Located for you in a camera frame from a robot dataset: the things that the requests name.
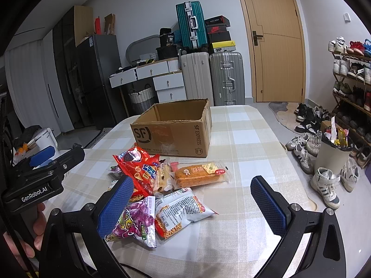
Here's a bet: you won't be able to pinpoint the red chips bag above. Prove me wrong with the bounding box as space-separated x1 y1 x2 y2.
113 145 160 202

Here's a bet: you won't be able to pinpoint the white red snack bag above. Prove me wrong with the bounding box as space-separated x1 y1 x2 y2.
155 188 217 240

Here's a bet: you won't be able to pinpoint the person's left hand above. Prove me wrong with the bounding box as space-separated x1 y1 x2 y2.
1 203 47 277

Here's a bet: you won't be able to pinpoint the purple candy bag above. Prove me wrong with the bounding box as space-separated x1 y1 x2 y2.
105 196 157 249

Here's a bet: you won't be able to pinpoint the checkered tablecloth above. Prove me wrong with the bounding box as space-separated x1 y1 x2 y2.
45 105 317 277

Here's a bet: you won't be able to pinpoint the white high-top sneaker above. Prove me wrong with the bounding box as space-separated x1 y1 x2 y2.
310 167 340 210

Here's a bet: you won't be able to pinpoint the clear cookie package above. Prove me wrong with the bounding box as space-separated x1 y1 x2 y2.
154 159 173 193

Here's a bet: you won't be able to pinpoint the white trash bin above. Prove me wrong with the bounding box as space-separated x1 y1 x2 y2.
314 134 354 174

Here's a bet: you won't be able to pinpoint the orange bread package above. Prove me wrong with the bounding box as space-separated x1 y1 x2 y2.
170 161 231 189

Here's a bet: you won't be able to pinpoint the woven laundry basket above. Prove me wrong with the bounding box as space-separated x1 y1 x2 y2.
129 84 157 114

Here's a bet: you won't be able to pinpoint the black refrigerator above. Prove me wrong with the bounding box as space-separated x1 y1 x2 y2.
77 35 127 129

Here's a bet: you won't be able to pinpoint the brown SF cardboard box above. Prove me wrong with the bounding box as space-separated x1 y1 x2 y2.
131 98 212 158

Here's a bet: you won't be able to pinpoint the wooden shoe rack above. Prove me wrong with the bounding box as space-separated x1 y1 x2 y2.
331 51 370 167

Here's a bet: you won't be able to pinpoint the white drawer desk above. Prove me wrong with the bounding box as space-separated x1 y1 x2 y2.
109 58 187 103

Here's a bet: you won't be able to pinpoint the silver suitcase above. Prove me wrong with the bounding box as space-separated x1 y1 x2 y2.
209 51 245 106

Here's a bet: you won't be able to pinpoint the white suitcase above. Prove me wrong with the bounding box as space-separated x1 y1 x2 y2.
180 52 214 106

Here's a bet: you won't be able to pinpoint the stacked shoe boxes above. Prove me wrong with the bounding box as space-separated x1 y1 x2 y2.
204 15 236 54

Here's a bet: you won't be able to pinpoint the wooden door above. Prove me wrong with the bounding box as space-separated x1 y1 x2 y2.
240 0 306 102

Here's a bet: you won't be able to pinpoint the teal suitcase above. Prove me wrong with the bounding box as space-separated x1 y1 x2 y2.
176 1 208 51

